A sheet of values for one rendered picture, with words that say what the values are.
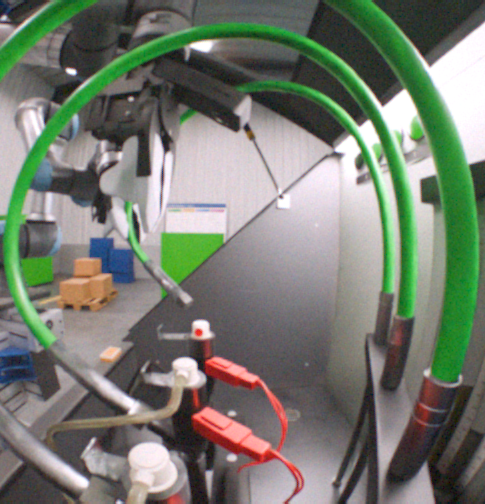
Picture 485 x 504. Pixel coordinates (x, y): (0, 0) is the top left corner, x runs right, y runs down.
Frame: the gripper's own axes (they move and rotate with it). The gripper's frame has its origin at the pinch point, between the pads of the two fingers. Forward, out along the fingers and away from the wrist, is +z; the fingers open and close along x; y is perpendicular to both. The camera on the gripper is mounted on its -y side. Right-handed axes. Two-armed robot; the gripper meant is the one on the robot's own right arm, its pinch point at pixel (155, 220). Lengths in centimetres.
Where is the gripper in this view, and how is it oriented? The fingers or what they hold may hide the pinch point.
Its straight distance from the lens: 23.6
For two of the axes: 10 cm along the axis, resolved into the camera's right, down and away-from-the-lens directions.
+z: -0.2, 10.0, 0.5
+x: 0.3, 0.5, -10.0
